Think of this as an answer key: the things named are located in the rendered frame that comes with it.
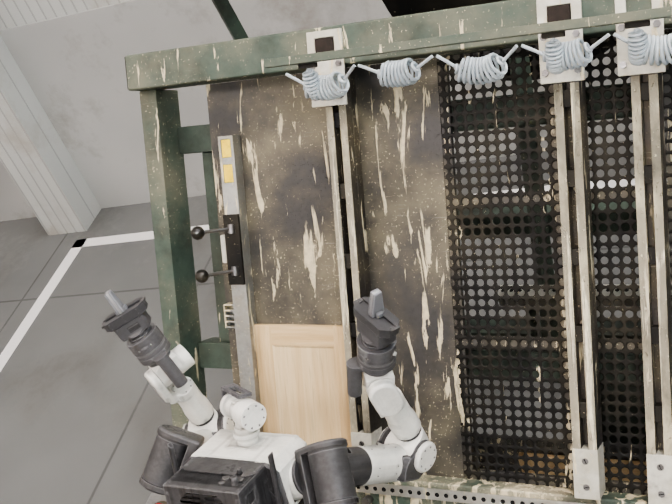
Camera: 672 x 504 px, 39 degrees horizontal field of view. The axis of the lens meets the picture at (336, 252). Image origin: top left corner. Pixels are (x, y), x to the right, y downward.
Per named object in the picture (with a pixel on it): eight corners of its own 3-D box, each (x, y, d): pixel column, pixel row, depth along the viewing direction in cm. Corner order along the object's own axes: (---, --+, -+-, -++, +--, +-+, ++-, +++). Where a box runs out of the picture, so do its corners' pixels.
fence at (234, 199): (254, 459, 279) (247, 463, 275) (225, 136, 268) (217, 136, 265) (269, 460, 276) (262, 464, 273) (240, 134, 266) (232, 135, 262)
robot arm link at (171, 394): (166, 347, 242) (188, 377, 251) (139, 370, 239) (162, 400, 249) (179, 359, 238) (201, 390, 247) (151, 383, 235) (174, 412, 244)
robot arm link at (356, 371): (401, 362, 207) (400, 398, 214) (387, 330, 215) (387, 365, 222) (351, 372, 205) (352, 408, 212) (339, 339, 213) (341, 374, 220)
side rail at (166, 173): (196, 446, 295) (175, 458, 286) (161, 91, 283) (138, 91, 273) (212, 447, 293) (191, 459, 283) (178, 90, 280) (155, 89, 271)
